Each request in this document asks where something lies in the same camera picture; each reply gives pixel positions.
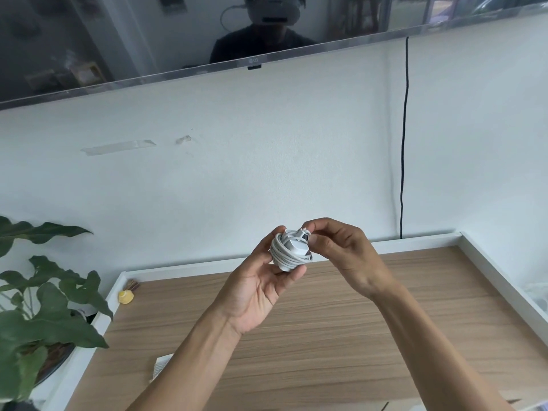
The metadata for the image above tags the person's left hand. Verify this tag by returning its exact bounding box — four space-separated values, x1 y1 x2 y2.
215 227 308 336

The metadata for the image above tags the person's right hand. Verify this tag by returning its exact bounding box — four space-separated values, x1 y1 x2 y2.
302 217 401 301

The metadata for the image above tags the white charger with cable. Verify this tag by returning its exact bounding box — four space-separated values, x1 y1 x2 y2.
269 227 314 274

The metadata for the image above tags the person's left forearm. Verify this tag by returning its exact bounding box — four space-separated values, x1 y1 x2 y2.
124 306 247 411

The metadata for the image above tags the person's right forearm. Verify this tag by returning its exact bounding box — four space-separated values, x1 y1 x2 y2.
369 281 515 411

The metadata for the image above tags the white paper card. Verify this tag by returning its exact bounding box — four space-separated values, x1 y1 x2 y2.
148 354 174 384

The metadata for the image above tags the clear tape strip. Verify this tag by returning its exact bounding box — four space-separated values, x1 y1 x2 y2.
81 139 157 156

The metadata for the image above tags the green leafy houseplant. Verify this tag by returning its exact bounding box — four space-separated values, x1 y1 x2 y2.
0 215 114 403

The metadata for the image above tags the dark plant pot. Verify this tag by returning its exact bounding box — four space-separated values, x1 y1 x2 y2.
27 310 100 388

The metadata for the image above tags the black hanging cable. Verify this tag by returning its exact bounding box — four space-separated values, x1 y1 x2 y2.
399 36 410 240

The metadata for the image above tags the wall-mounted black television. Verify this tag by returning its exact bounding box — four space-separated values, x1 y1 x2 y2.
0 0 548 112

